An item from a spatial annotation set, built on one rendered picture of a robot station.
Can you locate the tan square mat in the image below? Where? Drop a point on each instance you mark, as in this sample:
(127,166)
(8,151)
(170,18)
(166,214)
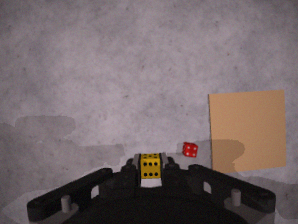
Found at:
(248,130)

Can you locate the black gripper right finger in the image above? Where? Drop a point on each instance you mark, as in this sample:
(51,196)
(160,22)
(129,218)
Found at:
(253,203)

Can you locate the yellow die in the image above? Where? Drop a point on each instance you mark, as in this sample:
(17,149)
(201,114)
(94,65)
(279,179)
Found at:
(150,166)

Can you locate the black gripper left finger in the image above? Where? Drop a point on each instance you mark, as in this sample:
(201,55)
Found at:
(66,201)

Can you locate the red die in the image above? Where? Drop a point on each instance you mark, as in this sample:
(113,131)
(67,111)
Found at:
(190,149)

